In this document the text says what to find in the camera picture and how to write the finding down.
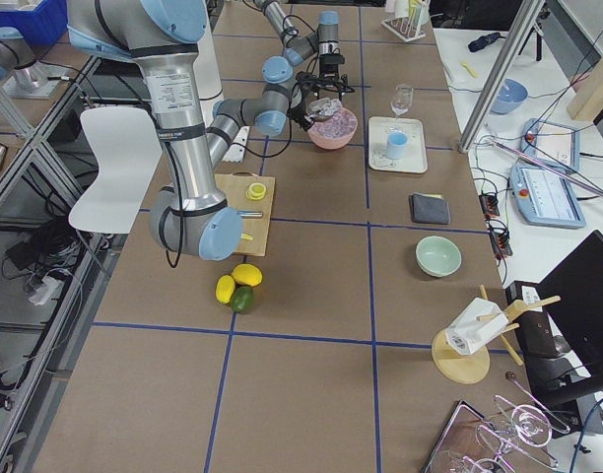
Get green bowl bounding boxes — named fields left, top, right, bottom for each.
left=415, top=236, right=462, bottom=278

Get white chair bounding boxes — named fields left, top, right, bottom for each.
left=69, top=106, right=162, bottom=234

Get wooden cup rack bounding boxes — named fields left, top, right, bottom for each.
left=432, top=285, right=561, bottom=384

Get pile of clear ice cubes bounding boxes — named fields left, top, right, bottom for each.
left=313, top=105, right=358, bottom=139

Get blue storage crate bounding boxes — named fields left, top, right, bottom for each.
left=0, top=1, right=67, bottom=45

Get green lime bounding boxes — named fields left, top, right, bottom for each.
left=230, top=286, right=254, bottom=313

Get grey yellow cloth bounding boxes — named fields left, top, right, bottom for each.
left=409, top=193, right=450, bottom=225

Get teach pendant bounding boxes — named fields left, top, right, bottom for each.
left=509, top=164, right=586, bottom=229
left=519, top=118, right=580, bottom=171

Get lemon slice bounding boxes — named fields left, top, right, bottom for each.
left=245, top=181, right=267, bottom=201

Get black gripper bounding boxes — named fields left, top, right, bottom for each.
left=316, top=52, right=354, bottom=94
left=287, top=72, right=326, bottom=129

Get teach pendant near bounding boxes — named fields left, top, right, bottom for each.
left=509, top=164, right=586, bottom=229

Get pink bowl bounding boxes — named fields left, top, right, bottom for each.
left=307, top=107, right=358, bottom=150

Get yellow lemon upper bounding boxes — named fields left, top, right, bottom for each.
left=231, top=263, right=263, bottom=287

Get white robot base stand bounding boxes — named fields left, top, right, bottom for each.
left=172, top=0, right=251, bottom=165

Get yellow lemon lower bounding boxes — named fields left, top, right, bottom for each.
left=215, top=275, right=236, bottom=304

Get clear wine glass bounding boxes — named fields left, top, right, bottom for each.
left=388, top=84, right=414, bottom=132

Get steel muddler black cap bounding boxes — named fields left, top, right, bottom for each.
left=237, top=210, right=264, bottom=219

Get blue bowl on side table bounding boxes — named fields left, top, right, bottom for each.
left=490, top=79, right=528, bottom=115

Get glass rack tray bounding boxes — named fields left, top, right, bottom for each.
left=422, top=395, right=570, bottom=472

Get white bear tray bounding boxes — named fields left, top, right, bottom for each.
left=368, top=116, right=428, bottom=173

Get bamboo cutting board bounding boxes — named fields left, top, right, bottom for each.
left=215, top=173, right=276, bottom=256

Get steel ice scoop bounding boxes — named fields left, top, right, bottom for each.
left=306, top=98, right=342, bottom=123

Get aluminium frame post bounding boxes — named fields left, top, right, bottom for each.
left=458, top=0, right=544, bottom=154

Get yellow lemon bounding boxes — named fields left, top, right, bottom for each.
left=215, top=275, right=236, bottom=304
left=231, top=263, right=263, bottom=287

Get teach pendant far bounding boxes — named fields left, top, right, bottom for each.
left=519, top=118, right=580, bottom=171

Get white carton on rack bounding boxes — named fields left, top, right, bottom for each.
left=444, top=298, right=508, bottom=356

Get black monitor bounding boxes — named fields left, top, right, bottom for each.
left=537, top=230, right=603, bottom=390

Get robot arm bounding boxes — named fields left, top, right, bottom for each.
left=67, top=0, right=339, bottom=260
left=253, top=0, right=355, bottom=100

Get white rack with tubes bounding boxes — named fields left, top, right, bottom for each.
left=381, top=0, right=430, bottom=42

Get light blue cup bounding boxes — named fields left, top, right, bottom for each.
left=385, top=131, right=408, bottom=161

